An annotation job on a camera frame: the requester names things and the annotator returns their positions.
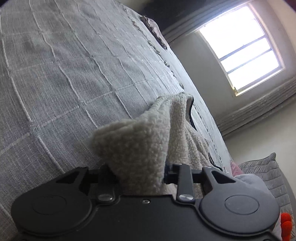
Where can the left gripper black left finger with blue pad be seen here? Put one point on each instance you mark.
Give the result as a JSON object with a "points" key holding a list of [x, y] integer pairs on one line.
{"points": [[104, 185]]}

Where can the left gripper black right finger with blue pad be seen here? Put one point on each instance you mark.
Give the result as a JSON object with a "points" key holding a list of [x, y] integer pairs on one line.
{"points": [[184, 177]]}

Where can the cream fleece zip jacket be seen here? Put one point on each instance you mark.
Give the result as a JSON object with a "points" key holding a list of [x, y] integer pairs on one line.
{"points": [[176, 129]]}

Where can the pink pillow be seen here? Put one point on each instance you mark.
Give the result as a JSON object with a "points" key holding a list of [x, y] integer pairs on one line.
{"points": [[235, 169]]}

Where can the grey right curtain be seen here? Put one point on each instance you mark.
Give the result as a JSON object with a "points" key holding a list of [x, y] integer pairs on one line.
{"points": [[257, 110]]}

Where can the grey blue pillow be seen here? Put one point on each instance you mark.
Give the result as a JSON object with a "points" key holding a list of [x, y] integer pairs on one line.
{"points": [[250, 197]]}

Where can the grey quilted headboard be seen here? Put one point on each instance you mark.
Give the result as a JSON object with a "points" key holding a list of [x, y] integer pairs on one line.
{"points": [[269, 171]]}

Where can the red plush toy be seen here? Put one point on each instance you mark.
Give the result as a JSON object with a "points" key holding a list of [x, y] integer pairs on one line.
{"points": [[286, 226]]}

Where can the grey checked bedspread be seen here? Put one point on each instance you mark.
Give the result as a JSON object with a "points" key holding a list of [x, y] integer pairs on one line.
{"points": [[68, 67]]}

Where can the bright window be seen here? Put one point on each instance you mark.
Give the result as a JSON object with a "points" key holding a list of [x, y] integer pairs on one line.
{"points": [[243, 47]]}

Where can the folded mauve cloth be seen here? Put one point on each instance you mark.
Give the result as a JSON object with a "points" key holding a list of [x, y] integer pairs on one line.
{"points": [[155, 31]]}

